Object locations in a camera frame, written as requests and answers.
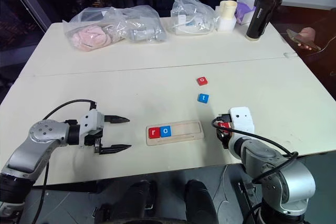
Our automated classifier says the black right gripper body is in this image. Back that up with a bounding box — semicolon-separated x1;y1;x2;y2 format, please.
222;113;234;150

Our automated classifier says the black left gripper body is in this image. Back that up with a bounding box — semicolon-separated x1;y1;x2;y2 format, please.
83;129;104;154

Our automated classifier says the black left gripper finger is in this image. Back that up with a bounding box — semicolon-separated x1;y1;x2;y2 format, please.
99;144;133;156
104;114;131;125

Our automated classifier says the red letter b block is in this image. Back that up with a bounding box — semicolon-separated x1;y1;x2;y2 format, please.
217;121;233;136

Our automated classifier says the dark smartphone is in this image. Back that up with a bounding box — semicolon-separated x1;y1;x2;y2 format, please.
286;28;322;51

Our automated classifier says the wooden letter tray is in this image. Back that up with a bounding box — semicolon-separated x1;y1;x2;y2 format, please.
145;120;205;147

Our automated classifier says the red letter r block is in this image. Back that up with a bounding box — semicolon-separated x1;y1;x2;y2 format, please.
148;127;162;140

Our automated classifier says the blue letter o block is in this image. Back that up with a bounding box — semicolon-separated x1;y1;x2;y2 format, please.
160;125;173;138

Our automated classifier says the person's bare hand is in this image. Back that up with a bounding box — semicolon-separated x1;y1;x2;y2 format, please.
297;27;320;52

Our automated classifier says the dark rounded shape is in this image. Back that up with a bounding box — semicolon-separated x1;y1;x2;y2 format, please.
184;179;219;224
114;179;159;224

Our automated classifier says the pink fluffy cloth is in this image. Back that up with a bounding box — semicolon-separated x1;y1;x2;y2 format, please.
71;24;119;51

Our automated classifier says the plastic bag with grey item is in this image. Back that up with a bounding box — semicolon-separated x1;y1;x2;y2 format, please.
130;26;166;43

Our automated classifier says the clear bag with pink cloth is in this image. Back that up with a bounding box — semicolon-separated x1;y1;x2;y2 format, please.
62;5;167;52

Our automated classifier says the cream cup on white base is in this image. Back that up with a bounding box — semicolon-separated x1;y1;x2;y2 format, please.
215;0;238;33

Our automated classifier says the black drink bottle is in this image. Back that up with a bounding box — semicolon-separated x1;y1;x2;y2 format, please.
245;0;285;42

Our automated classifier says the purple item in bag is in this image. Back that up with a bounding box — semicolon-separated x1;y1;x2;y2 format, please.
234;0;257;26

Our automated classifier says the clear bag with white parts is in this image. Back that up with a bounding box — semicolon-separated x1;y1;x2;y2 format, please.
169;0;221;36

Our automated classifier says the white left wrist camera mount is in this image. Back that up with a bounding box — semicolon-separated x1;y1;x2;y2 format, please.
78;109;106;146

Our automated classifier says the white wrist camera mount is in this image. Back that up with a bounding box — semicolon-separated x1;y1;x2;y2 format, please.
78;109;106;146
229;106;256;134

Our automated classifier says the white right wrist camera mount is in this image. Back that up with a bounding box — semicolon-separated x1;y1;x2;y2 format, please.
229;106;256;134

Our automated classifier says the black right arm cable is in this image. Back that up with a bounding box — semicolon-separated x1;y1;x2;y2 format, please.
211;117;300;185

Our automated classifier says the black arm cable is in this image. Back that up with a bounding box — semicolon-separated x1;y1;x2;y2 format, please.
211;117;300;185
35;99;99;224

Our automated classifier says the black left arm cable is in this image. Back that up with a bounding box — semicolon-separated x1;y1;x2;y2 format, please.
35;99;99;224

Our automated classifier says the white cable under table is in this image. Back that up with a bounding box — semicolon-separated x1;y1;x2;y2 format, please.
212;165;230;224

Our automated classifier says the thin phone cable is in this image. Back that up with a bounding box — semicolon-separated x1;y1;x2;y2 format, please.
318;34;336;53

